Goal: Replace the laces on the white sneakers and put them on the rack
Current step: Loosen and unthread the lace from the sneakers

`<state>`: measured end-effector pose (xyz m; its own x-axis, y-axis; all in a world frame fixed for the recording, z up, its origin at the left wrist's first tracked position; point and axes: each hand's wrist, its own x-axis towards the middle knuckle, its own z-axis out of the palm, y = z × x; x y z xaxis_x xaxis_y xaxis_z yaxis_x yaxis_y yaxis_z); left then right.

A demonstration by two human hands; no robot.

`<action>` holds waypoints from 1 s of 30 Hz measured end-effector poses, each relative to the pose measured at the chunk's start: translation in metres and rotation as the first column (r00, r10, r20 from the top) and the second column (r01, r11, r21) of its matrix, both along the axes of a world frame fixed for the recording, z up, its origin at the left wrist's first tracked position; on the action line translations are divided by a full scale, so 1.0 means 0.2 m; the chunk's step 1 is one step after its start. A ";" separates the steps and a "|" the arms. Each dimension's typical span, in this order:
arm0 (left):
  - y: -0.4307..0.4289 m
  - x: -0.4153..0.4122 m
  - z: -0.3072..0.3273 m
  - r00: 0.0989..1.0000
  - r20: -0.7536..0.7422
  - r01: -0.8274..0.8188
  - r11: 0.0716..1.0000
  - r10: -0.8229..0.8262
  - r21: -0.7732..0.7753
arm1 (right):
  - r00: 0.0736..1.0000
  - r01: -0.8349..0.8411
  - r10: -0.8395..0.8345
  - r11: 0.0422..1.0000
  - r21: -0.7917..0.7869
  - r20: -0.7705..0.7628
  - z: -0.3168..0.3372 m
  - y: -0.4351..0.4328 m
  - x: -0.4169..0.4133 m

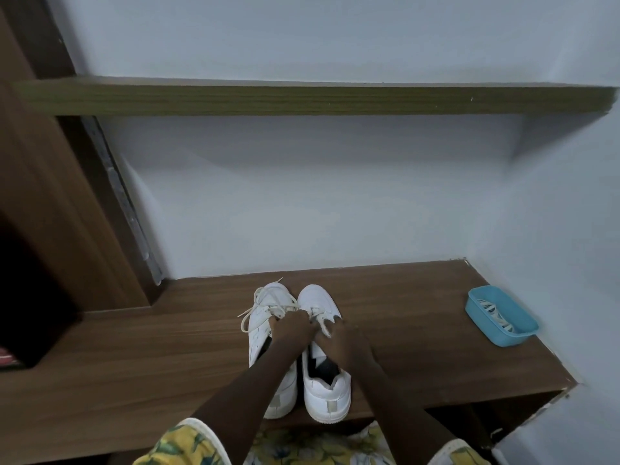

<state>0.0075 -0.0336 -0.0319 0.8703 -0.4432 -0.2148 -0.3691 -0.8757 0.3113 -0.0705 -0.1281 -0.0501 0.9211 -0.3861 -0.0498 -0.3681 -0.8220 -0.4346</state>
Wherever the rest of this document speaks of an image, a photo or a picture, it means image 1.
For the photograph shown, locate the person's right forearm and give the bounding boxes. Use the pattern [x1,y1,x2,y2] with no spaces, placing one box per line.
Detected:
[356,362,462,465]

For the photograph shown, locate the blue plastic basket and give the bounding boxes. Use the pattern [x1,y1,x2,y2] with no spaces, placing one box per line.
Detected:
[464,285,539,348]

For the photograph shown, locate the cream shoelace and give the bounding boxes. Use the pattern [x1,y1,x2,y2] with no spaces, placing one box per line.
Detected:
[237,277,299,335]
[307,307,341,338]

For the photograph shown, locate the white sneaker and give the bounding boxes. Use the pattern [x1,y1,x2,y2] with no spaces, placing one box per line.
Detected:
[296,284,353,424]
[247,282,299,420]

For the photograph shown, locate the wooden wall shelf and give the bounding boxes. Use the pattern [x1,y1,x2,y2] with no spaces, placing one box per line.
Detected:
[12,76,620,118]

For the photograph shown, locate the person's right hand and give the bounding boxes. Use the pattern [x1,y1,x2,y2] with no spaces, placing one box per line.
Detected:
[315,318,375,373]

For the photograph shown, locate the person's left forearm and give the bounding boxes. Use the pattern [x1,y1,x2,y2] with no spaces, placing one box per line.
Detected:
[191,341,299,462]

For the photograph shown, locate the person's left hand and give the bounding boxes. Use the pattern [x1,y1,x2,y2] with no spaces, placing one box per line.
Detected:
[267,308,316,349]

